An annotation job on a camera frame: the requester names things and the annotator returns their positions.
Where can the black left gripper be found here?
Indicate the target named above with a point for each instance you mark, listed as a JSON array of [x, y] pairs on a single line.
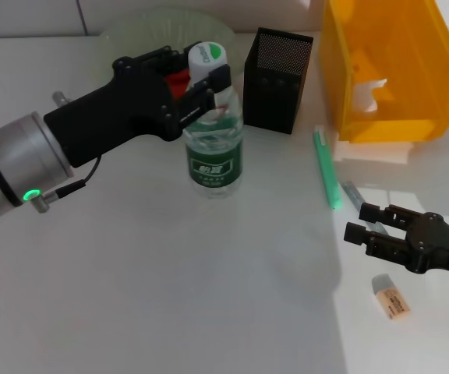
[[123, 109]]

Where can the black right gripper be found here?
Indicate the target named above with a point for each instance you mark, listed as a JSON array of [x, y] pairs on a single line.
[[439, 245]]

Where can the silver glitter pen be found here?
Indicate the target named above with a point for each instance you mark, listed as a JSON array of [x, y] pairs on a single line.
[[352, 192]]

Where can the green pen with white clip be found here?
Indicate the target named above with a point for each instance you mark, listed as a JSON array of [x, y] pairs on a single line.
[[326, 171]]

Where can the clear green-label water bottle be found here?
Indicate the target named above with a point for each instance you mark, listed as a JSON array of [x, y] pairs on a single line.
[[214, 167]]

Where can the white paper ball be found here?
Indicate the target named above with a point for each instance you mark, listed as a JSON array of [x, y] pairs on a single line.
[[365, 95]]

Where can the pale green glass fruit plate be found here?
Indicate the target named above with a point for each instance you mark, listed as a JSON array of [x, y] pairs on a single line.
[[209, 31]]

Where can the black mesh pen holder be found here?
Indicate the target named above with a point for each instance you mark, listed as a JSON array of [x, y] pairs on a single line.
[[271, 105]]

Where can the yellow plastic storage bin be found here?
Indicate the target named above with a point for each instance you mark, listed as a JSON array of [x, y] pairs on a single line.
[[404, 128]]

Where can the silver left gripper stud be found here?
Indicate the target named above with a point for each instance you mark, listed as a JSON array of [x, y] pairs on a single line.
[[61, 98]]

